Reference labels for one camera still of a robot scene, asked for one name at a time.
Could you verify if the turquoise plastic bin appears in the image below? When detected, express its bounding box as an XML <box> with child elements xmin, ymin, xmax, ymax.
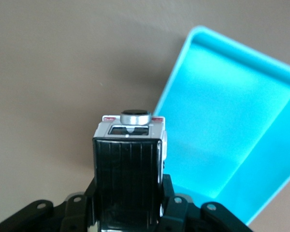
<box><xmin>152</xmin><ymin>26</ymin><xmax>290</xmax><ymax>225</ymax></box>

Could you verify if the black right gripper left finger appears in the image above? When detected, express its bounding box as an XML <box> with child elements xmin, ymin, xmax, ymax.
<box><xmin>0</xmin><ymin>178</ymin><xmax>97</xmax><ymax>232</ymax></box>

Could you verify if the white jeep toy black roof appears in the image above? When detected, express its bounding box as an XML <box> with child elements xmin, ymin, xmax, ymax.
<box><xmin>92</xmin><ymin>109</ymin><xmax>169</xmax><ymax>232</ymax></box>

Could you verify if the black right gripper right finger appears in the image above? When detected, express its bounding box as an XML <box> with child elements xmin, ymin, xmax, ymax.
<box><xmin>157</xmin><ymin>174</ymin><xmax>254</xmax><ymax>232</ymax></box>

